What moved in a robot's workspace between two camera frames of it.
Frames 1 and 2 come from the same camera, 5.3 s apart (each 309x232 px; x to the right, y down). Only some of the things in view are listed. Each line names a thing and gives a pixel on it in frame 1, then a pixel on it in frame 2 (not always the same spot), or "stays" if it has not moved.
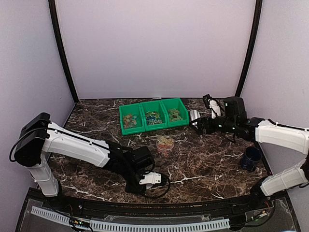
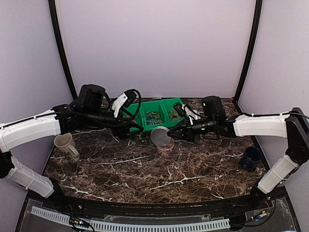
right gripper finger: [202, 129] → [187, 137]
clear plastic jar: [164, 144] stays
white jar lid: [148, 185] → [159, 137]
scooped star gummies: [165, 142] → [165, 148]
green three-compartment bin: [147, 116] stays
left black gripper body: [130, 175] → [116, 129]
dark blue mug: [252, 154] stays
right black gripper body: [213, 128] → [189, 129]
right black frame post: [258, 18] stays
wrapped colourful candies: [152, 118] stays
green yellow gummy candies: [174, 115] stays
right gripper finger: [199, 123] → [178, 131]
